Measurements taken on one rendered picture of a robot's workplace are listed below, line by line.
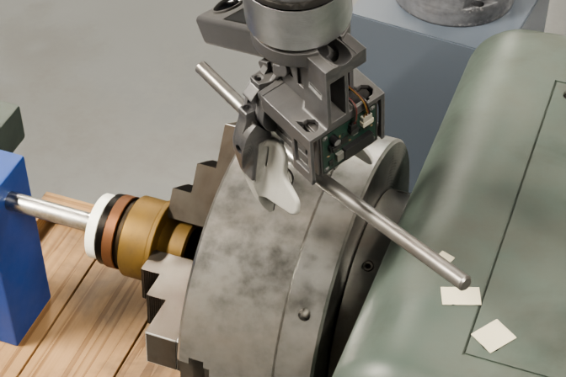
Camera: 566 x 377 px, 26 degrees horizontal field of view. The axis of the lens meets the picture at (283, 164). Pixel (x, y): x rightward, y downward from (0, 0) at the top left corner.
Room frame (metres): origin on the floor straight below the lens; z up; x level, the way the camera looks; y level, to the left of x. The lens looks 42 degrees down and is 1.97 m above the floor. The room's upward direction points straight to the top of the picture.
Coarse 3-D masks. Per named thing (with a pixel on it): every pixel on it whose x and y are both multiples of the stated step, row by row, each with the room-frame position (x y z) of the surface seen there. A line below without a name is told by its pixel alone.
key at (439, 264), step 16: (208, 80) 0.83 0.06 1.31; (224, 80) 0.83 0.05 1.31; (224, 96) 0.81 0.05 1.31; (240, 96) 0.81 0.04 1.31; (288, 160) 0.74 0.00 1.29; (320, 176) 0.71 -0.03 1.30; (336, 192) 0.69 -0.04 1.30; (352, 208) 0.68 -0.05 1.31; (368, 208) 0.67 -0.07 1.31; (384, 224) 0.65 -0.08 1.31; (400, 240) 0.63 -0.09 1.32; (416, 240) 0.63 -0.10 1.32; (416, 256) 0.62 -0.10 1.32; (432, 256) 0.61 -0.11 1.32; (448, 272) 0.59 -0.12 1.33; (464, 288) 0.58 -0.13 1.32
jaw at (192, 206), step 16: (224, 128) 0.89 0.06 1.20; (224, 144) 0.89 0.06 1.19; (224, 160) 0.88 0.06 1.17; (208, 176) 0.87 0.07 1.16; (176, 192) 0.87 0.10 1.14; (192, 192) 0.86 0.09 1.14; (208, 192) 0.86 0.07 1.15; (176, 208) 0.86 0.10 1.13; (192, 208) 0.86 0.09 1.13; (208, 208) 0.85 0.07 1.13
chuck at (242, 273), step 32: (224, 192) 0.77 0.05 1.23; (320, 192) 0.77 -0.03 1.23; (224, 224) 0.75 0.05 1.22; (256, 224) 0.74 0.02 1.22; (288, 224) 0.74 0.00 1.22; (224, 256) 0.72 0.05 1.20; (256, 256) 0.72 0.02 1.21; (288, 256) 0.71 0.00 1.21; (192, 288) 0.71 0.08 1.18; (224, 288) 0.70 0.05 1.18; (256, 288) 0.70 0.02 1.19; (288, 288) 0.69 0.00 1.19; (192, 320) 0.69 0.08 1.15; (224, 320) 0.68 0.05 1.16; (256, 320) 0.68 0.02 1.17; (192, 352) 0.68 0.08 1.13; (224, 352) 0.67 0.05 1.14; (256, 352) 0.66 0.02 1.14
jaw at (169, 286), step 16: (160, 256) 0.82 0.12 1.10; (176, 256) 0.82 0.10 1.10; (144, 272) 0.80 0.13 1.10; (160, 272) 0.79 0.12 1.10; (176, 272) 0.79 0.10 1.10; (144, 288) 0.79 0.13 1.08; (160, 288) 0.77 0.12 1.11; (176, 288) 0.77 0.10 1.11; (160, 304) 0.76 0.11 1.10; (176, 304) 0.75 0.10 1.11; (160, 320) 0.73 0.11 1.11; (176, 320) 0.73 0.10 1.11; (160, 336) 0.71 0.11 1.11; (176, 336) 0.71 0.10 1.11; (160, 352) 0.71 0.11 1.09; (176, 352) 0.70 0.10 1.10; (176, 368) 0.70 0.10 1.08; (192, 368) 0.68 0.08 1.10
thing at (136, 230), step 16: (112, 208) 0.87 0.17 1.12; (128, 208) 0.87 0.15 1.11; (144, 208) 0.86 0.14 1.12; (160, 208) 0.86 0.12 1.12; (112, 224) 0.85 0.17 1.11; (128, 224) 0.85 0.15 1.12; (144, 224) 0.84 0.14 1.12; (160, 224) 0.84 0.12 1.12; (176, 224) 0.85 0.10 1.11; (192, 224) 0.85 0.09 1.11; (96, 240) 0.84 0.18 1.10; (112, 240) 0.84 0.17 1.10; (128, 240) 0.83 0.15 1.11; (144, 240) 0.83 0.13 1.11; (160, 240) 0.84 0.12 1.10; (176, 240) 0.83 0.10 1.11; (192, 240) 0.87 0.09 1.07; (96, 256) 0.84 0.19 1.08; (112, 256) 0.83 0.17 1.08; (128, 256) 0.82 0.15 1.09; (144, 256) 0.82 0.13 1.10; (192, 256) 0.86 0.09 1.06; (128, 272) 0.82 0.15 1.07
